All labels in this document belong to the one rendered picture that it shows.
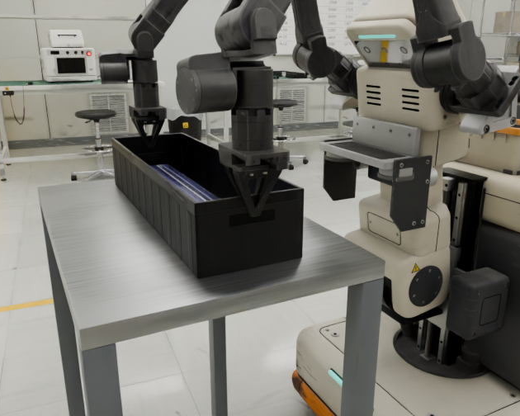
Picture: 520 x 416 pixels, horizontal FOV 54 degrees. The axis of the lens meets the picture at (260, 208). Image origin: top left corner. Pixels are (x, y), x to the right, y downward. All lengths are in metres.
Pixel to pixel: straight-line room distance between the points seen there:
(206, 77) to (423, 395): 1.03
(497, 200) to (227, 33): 0.87
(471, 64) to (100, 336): 0.72
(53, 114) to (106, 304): 5.75
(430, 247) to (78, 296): 0.80
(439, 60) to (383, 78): 0.28
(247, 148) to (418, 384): 0.94
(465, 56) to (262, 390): 1.28
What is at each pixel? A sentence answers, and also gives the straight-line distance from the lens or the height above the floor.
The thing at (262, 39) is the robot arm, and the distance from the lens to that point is 0.66.
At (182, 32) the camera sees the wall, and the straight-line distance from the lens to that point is 6.53.
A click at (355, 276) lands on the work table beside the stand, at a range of 0.78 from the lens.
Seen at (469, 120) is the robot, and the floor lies 0.98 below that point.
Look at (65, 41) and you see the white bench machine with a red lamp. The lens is 5.04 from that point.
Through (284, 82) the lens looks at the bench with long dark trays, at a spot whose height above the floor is 0.77.
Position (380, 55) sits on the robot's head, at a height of 1.09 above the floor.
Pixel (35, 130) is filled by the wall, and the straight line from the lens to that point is 6.41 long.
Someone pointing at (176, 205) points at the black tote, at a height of 0.89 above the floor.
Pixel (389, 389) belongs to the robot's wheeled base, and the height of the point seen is 0.28.
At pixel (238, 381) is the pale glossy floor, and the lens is 1.87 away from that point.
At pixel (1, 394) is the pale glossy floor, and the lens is 2.01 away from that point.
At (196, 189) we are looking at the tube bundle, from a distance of 1.00.
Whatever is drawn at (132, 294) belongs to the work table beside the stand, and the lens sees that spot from 0.70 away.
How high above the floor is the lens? 1.11
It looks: 18 degrees down
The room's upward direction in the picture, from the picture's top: straight up
